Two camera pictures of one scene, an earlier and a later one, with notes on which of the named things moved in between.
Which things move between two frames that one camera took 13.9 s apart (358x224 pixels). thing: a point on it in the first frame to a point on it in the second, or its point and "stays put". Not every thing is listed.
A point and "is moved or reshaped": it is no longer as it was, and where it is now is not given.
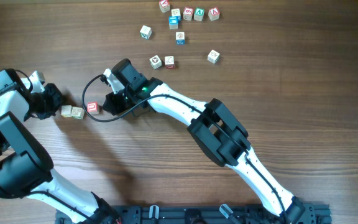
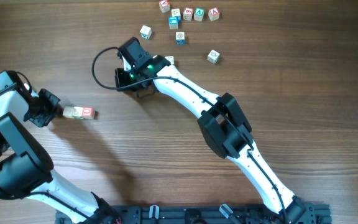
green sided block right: [213, 56] stays put
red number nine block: [188, 12] stays put
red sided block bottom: [169, 61] stays put
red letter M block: [78, 112] stays put
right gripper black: [113, 104] to [145, 92]
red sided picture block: [92, 106] is moved or reshaped
